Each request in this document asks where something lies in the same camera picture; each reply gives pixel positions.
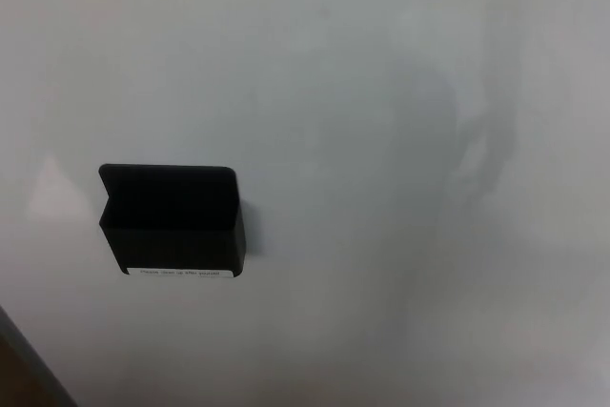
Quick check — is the white whiteboard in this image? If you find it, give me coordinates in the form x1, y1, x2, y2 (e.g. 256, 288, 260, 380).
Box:
0, 0, 610, 407

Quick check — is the black magnetic marker holder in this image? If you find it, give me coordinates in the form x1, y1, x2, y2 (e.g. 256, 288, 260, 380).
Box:
97, 163, 249, 279

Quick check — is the grey whiteboard frame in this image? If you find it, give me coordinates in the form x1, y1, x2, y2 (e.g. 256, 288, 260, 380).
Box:
0, 304, 80, 407

